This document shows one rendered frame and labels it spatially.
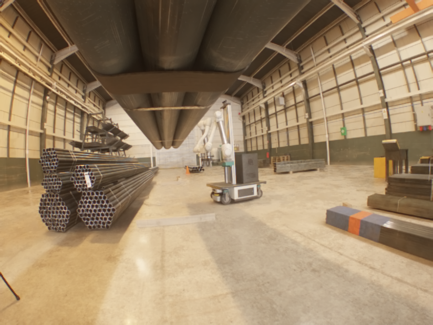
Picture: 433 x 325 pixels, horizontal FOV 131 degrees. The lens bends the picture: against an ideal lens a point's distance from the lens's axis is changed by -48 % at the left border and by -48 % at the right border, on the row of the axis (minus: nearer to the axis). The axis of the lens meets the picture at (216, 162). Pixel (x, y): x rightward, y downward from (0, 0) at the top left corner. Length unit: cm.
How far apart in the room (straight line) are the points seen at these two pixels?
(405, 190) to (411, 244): 124
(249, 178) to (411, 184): 262
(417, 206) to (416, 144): 730
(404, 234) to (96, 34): 189
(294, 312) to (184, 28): 116
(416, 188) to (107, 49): 290
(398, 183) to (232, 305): 245
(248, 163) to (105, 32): 318
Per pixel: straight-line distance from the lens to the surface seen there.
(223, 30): 42
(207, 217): 243
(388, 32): 1040
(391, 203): 270
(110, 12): 37
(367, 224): 188
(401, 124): 1019
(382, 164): 586
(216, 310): 109
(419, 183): 276
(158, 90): 63
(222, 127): 300
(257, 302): 113
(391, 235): 178
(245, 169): 334
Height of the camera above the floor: 78
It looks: 1 degrees down
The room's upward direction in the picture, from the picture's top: 4 degrees counter-clockwise
